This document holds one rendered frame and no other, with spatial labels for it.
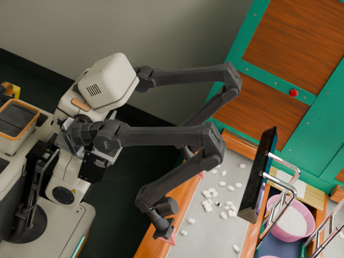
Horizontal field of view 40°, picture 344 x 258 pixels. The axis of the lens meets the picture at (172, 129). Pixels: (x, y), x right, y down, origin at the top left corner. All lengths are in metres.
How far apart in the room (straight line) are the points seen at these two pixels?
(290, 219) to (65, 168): 1.18
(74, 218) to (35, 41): 1.65
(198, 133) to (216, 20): 1.80
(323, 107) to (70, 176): 1.27
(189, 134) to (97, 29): 2.09
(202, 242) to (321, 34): 1.10
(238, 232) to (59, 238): 0.91
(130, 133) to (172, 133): 0.15
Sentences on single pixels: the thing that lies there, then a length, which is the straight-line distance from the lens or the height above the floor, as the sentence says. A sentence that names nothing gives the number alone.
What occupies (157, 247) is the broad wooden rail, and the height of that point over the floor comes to 0.77.
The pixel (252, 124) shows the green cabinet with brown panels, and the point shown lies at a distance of 2.57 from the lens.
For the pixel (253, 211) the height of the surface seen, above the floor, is 1.10.
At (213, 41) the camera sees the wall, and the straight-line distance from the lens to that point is 3.29.
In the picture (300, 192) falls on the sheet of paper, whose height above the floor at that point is 0.78.
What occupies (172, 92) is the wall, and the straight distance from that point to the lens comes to 3.55.
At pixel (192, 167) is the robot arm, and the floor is 1.28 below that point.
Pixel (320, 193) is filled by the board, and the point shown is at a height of 0.78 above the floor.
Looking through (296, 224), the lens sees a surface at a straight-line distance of 2.51.
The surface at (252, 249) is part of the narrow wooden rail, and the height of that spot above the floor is 0.77.
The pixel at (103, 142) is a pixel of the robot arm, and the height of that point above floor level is 1.25.
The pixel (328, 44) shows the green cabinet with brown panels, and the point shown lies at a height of 1.53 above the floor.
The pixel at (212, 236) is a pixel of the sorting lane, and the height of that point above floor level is 0.74.
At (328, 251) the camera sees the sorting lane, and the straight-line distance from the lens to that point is 2.51.
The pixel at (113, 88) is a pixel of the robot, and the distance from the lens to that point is 1.70.
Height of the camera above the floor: 2.33
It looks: 37 degrees down
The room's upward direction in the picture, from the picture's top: 24 degrees clockwise
